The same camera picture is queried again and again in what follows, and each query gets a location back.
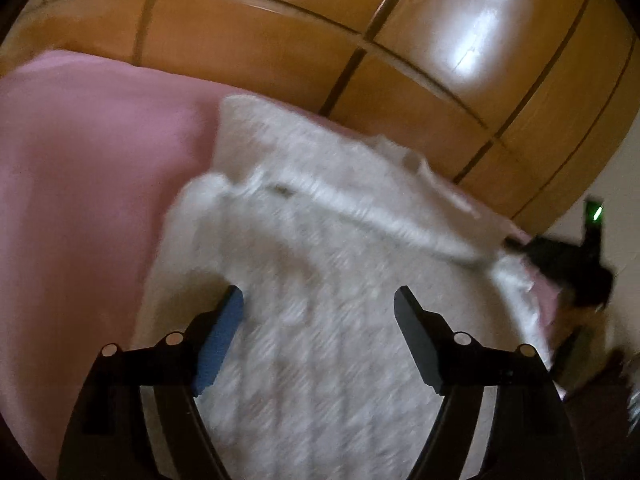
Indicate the wooden panelled headboard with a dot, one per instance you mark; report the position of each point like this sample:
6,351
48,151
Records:
350,35

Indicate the white knit sweater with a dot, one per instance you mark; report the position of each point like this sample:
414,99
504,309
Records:
325,285

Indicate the pink blanket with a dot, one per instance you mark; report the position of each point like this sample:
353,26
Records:
85,185

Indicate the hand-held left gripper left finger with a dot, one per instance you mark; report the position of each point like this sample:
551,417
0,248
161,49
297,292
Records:
220,340

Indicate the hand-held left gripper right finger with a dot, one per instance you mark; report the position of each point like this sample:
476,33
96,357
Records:
417,330

